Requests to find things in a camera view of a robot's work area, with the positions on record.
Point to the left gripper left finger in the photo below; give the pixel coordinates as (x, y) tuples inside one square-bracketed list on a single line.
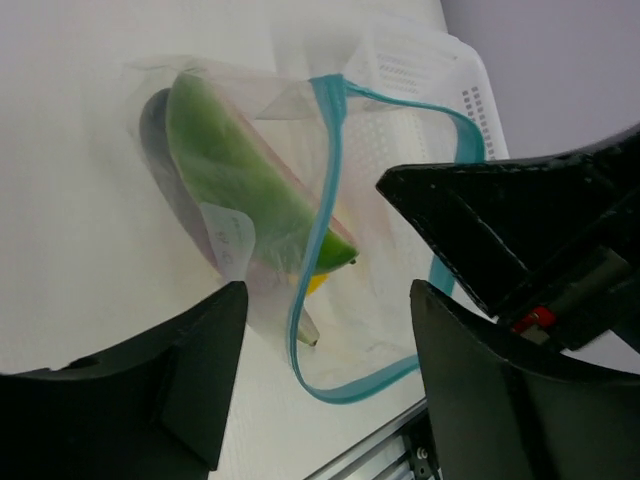
[(154, 406)]

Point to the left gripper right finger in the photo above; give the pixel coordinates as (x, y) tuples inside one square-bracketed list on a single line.
[(502, 407)]

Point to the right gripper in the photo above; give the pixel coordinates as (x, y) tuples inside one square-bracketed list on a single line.
[(551, 248)]

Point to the clear zip top bag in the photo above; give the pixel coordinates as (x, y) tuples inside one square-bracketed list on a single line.
[(341, 350)]

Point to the green fake lettuce leaf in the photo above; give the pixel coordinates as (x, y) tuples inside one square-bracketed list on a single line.
[(259, 156)]

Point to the purple fake eggplant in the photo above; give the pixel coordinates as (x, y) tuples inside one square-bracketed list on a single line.
[(154, 143)]

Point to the clear plastic basket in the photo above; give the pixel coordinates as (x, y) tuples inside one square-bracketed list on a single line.
[(443, 111)]

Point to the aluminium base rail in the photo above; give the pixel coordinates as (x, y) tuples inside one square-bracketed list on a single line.
[(400, 449)]

